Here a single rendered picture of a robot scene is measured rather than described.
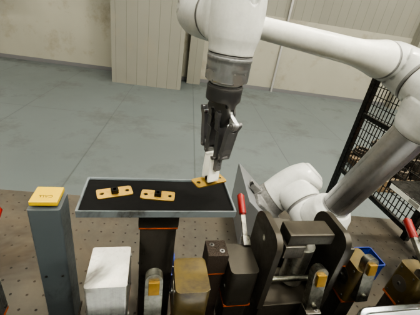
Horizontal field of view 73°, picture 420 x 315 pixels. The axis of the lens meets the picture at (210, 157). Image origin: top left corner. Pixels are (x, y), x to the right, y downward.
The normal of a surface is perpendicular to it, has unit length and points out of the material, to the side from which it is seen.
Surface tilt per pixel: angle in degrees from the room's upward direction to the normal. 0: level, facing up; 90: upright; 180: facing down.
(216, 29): 95
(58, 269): 90
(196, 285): 0
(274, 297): 0
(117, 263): 0
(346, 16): 90
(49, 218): 90
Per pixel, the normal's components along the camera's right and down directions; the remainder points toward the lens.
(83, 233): 0.14, -0.87
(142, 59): 0.06, 0.48
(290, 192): -0.60, -0.24
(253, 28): 0.50, 0.49
